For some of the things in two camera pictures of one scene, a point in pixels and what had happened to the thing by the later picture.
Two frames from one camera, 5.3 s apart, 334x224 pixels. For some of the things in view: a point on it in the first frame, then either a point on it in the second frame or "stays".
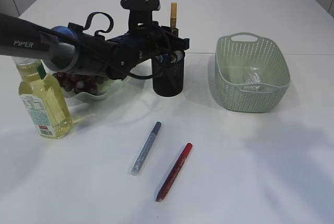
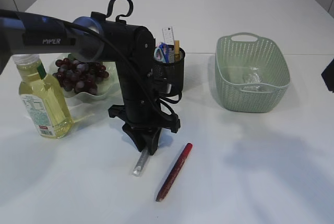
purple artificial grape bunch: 84,84 stays
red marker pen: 174,173 stays
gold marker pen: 173,15 → 177,50
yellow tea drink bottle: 43,98 stays
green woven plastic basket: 251,74 stays
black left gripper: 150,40 → 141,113
